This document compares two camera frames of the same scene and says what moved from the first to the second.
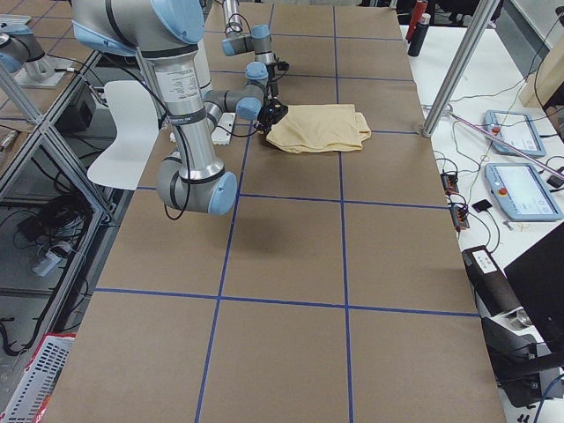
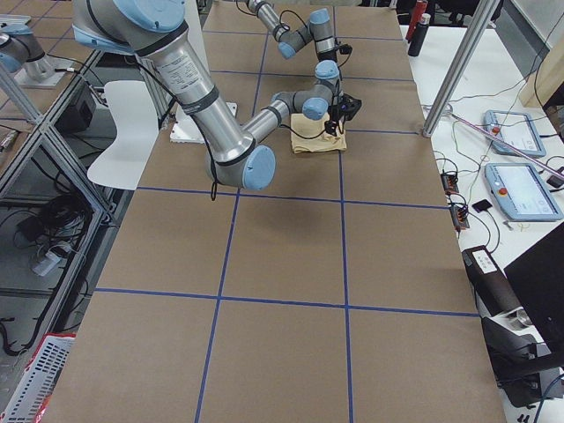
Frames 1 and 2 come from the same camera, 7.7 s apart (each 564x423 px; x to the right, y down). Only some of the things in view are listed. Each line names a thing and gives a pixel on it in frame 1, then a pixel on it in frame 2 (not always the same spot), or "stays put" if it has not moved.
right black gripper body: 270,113 → 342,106
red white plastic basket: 39,379 stays put
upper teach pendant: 518,129 stays put
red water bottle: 419,9 stays put
